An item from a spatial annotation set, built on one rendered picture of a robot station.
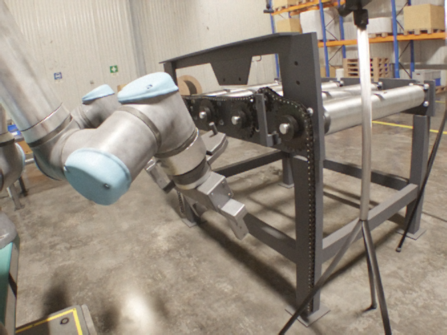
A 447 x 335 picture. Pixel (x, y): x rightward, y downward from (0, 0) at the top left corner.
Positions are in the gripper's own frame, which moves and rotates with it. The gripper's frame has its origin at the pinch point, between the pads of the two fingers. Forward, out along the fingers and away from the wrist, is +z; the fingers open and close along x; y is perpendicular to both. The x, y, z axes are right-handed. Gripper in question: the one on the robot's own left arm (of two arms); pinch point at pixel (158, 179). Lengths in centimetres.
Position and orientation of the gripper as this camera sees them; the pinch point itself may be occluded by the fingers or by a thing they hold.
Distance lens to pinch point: 96.8
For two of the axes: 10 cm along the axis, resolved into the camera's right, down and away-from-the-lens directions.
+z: 5.2, 7.8, 3.4
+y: 7.6, -6.1, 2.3
